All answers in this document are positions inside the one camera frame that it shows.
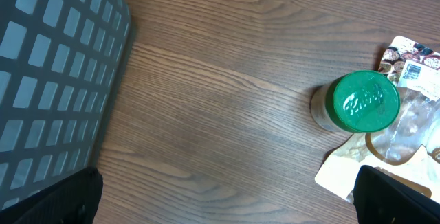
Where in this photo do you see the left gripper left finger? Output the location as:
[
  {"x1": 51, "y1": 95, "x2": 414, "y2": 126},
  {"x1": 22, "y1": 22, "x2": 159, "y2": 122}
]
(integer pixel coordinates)
[{"x1": 1, "y1": 166, "x2": 103, "y2": 224}]

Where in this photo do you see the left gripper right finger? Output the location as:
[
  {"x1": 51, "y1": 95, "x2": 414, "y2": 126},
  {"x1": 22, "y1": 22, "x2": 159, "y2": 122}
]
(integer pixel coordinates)
[{"x1": 353, "y1": 166, "x2": 439, "y2": 224}]

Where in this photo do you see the brown beige snack pouch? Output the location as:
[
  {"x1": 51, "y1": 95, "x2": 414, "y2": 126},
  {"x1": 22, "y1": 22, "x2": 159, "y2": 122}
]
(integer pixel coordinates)
[{"x1": 315, "y1": 36, "x2": 439, "y2": 202}]

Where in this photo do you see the green lid jar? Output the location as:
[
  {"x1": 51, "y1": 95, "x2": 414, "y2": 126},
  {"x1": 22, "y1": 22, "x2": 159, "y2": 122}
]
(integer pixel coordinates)
[{"x1": 310, "y1": 71, "x2": 401, "y2": 133}]

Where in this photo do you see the grey plastic mesh basket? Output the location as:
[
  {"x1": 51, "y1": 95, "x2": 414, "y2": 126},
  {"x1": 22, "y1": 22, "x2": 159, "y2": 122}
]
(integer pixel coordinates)
[{"x1": 1, "y1": 0, "x2": 133, "y2": 209}]

